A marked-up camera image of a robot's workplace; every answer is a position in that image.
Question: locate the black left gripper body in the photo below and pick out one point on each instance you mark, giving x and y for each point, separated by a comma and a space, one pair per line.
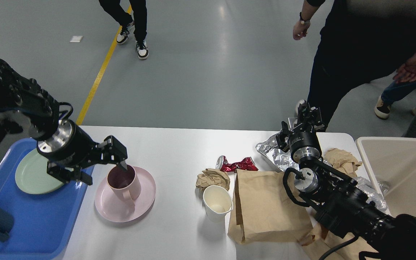
69, 145

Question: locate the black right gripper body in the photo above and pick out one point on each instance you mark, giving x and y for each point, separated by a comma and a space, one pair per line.
304, 146

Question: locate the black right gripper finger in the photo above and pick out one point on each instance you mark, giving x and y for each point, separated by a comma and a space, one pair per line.
282, 138
310, 118

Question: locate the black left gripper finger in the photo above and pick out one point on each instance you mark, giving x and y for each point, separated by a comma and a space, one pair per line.
110, 151
65, 175

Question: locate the pink mug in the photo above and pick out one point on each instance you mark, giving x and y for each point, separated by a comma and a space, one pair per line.
125, 184

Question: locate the pink plate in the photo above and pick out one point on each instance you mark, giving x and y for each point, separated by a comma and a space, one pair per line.
110, 207

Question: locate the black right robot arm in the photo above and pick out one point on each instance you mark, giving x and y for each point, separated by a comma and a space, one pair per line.
340, 206

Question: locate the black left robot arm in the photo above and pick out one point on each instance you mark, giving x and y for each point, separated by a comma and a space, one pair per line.
25, 106

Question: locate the crumpled aluminium foil tray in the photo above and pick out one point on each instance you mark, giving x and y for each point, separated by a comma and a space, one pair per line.
282, 160

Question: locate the green plate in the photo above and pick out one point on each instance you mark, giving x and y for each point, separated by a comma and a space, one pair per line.
31, 175

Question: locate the crushed red can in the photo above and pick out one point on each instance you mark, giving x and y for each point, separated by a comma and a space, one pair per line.
245, 164

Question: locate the crumpled brown paper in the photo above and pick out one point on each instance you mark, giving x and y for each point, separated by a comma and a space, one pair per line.
343, 161

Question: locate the blue plastic tray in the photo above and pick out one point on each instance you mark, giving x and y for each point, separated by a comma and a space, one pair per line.
42, 223

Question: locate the clear plastic wrap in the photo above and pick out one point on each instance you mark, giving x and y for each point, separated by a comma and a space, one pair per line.
373, 196

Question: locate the brown paper bag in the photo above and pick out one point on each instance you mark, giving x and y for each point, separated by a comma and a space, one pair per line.
262, 210
319, 240

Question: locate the crumpled brown paper ball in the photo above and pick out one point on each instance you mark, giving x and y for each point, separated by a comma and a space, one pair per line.
210, 177

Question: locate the white paper cup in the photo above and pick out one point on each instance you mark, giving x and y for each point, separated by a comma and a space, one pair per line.
218, 203

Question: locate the person in dark clothes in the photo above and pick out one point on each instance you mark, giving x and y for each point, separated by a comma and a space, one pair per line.
361, 41

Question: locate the brown paper bag lower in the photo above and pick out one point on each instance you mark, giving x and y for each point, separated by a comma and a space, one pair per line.
319, 240

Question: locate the beige plastic bin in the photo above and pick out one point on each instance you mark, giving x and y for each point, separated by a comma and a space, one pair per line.
391, 167

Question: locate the person in black trousers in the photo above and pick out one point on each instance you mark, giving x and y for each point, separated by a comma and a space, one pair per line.
135, 23

